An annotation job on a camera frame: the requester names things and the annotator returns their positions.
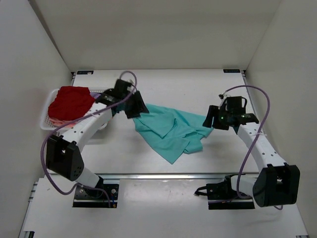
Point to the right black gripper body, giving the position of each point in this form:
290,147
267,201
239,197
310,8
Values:
225,114

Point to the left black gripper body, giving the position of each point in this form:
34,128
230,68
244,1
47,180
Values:
135,104

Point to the teal t shirt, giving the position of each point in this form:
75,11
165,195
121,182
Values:
171,132

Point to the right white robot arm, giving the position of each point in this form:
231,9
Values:
277,183

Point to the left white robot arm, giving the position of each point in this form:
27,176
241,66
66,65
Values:
62,154

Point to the red t shirt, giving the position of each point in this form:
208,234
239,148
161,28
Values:
71,103

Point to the white plastic laundry basket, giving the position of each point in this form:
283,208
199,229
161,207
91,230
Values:
45,123

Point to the aluminium rail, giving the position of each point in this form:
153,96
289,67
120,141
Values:
163,176

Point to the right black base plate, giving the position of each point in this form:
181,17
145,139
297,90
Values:
222,197

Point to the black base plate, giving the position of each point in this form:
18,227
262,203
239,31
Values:
83,200
222,197

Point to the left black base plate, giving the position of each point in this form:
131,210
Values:
83,200

